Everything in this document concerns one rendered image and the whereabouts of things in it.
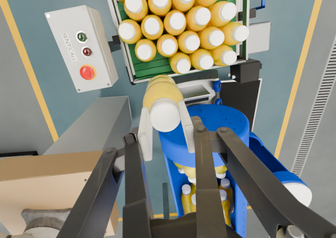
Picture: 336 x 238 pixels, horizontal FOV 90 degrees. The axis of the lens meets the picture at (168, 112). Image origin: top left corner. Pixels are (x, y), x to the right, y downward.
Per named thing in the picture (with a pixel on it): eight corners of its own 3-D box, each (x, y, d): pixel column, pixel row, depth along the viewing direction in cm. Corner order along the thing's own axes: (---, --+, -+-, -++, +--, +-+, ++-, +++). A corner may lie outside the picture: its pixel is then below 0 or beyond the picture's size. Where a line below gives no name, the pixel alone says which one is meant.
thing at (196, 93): (177, 94, 68) (181, 106, 56) (176, 89, 67) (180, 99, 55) (202, 90, 67) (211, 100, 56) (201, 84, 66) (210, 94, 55)
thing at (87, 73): (84, 80, 46) (82, 81, 45) (79, 67, 45) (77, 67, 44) (96, 77, 46) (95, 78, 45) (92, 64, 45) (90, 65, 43)
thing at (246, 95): (196, 190, 222) (199, 200, 208) (200, 78, 160) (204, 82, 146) (235, 187, 224) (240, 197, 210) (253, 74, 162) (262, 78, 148)
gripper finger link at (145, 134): (152, 160, 16) (144, 162, 16) (152, 125, 23) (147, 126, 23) (145, 134, 15) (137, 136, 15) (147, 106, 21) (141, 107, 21)
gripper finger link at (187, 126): (185, 127, 15) (193, 125, 15) (177, 100, 21) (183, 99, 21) (189, 154, 16) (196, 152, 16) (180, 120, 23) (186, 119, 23)
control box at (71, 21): (90, 84, 57) (76, 93, 47) (64, 17, 48) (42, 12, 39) (119, 78, 56) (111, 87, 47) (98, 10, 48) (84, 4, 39)
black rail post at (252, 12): (238, 21, 61) (249, 19, 53) (238, 12, 59) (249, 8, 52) (244, 20, 61) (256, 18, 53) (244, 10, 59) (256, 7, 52)
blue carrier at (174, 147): (185, 237, 104) (194, 303, 78) (158, 111, 68) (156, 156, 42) (231, 230, 103) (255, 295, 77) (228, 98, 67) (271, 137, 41)
